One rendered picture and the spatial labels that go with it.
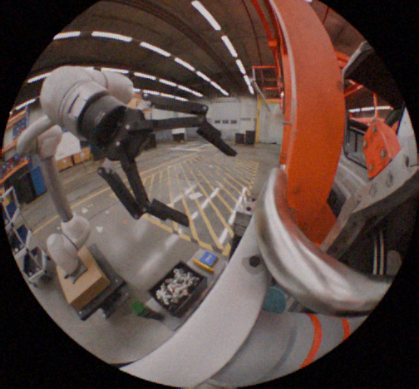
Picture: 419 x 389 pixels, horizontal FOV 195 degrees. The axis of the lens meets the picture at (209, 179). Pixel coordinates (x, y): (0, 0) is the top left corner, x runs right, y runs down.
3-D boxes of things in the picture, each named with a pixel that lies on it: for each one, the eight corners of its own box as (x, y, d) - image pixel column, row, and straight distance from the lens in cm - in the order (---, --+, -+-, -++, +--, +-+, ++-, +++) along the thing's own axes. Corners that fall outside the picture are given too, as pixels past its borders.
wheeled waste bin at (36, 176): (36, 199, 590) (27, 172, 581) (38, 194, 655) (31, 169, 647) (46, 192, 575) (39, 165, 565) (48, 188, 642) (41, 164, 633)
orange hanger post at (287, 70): (287, 165, 238) (287, 40, 301) (277, 163, 237) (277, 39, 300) (287, 163, 256) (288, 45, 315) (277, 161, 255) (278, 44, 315)
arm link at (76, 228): (70, 248, 112) (85, 228, 118) (82, 255, 100) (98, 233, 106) (30, 130, 93) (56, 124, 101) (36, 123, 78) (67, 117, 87)
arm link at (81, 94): (82, 69, 24) (104, 79, 19) (105, 91, 30) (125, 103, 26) (50, 126, 24) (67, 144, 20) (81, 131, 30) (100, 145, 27)
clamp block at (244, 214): (285, 252, 21) (299, 227, 17) (231, 233, 21) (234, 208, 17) (287, 230, 24) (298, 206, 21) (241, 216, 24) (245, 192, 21)
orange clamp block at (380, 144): (408, 174, 30) (394, 130, 34) (390, 160, 23) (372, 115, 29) (388, 190, 33) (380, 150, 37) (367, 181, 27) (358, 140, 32)
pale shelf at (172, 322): (174, 331, 65) (172, 331, 62) (145, 307, 70) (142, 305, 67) (226, 263, 72) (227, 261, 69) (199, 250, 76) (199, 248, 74)
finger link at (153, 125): (133, 137, 21) (132, 128, 22) (200, 128, 21) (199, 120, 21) (124, 134, 18) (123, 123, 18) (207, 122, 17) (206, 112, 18)
